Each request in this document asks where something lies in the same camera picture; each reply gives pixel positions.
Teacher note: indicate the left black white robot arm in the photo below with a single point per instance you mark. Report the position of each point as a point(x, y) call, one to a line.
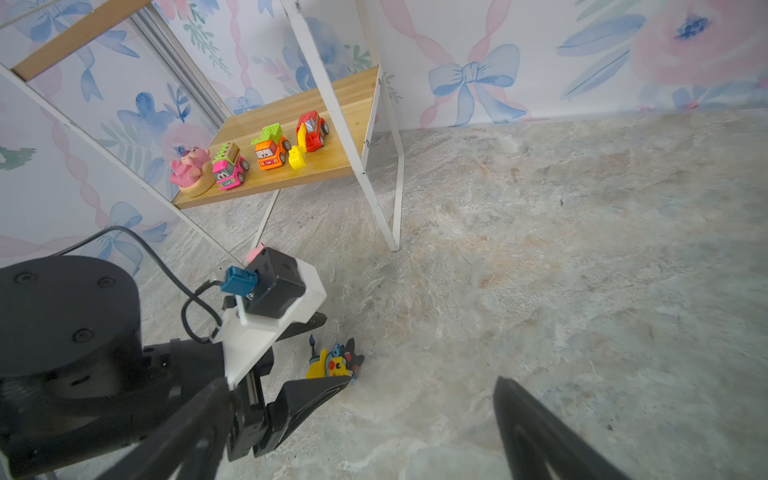
point(77, 382)

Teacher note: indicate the pink pig toy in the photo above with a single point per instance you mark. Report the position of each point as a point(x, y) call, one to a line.
point(252, 254)

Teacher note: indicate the pink toy car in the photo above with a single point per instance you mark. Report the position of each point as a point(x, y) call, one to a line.
point(229, 167)

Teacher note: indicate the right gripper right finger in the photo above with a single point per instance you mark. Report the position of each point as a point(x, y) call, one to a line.
point(538, 445)

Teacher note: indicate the red yellow toy excavator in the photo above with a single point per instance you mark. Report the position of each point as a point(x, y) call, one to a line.
point(311, 133)

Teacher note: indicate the pink bear donut toy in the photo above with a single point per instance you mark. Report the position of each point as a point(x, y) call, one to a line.
point(193, 173)

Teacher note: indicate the green orange toy truck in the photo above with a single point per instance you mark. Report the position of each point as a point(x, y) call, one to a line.
point(271, 147)

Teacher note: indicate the black yellow shark toy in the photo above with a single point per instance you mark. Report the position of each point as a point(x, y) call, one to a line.
point(340, 361)

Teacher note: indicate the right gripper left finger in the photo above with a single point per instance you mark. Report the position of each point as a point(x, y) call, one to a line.
point(189, 445)

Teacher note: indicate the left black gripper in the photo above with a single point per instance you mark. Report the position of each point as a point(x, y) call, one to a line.
point(260, 428)

